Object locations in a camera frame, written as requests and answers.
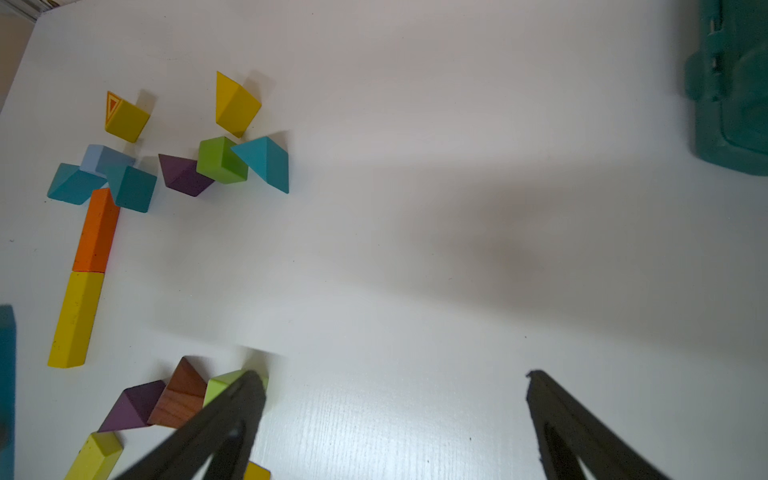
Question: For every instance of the brown wooden block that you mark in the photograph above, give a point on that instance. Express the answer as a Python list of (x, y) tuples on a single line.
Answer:
[(181, 399)]

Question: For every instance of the yellow triangle block red pattern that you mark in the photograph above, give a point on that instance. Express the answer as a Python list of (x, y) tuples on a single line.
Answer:
[(124, 119)]

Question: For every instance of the orange rectangular block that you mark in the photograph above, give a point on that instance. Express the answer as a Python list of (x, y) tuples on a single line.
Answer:
[(97, 234)]

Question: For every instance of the yellow triangular prism block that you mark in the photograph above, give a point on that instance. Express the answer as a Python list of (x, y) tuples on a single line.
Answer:
[(256, 472), (235, 107)]

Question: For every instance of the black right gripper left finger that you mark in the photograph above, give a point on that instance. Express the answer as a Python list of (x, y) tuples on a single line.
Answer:
[(218, 440)]

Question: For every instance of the teal triangular prism block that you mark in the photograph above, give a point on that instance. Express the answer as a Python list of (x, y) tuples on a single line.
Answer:
[(72, 185), (130, 187), (268, 160)]

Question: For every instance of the yellow rectangular block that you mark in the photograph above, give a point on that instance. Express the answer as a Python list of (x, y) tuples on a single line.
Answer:
[(74, 327)]

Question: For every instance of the light green cube block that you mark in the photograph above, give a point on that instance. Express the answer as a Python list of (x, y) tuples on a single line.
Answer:
[(218, 384)]

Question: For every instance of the teal rectangular block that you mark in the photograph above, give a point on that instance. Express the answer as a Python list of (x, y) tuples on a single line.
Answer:
[(8, 384)]

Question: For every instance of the green plastic tool case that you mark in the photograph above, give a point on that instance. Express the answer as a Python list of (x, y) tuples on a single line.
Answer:
[(726, 78)]

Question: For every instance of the light blue cube block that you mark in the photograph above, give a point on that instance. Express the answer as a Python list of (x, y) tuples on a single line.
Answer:
[(98, 158)]

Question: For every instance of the purple triangular prism block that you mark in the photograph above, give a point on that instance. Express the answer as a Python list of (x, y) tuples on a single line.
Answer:
[(180, 174), (133, 407)]

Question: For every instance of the yellow-green rectangular block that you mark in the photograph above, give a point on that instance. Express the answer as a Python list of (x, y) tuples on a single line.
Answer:
[(97, 458)]

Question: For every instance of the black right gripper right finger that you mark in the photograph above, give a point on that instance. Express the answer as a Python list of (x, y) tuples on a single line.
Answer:
[(573, 441)]

